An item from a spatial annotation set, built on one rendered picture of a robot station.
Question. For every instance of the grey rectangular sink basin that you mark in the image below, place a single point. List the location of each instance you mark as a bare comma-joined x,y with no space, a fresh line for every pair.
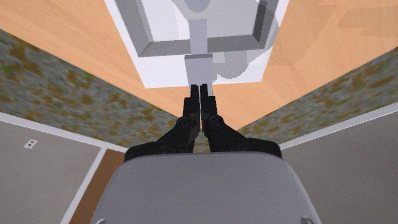
240,36

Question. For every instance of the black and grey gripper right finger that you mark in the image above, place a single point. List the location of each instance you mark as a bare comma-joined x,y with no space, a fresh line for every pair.
223,138

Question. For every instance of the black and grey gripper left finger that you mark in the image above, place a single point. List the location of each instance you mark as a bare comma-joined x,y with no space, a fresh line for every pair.
181,138

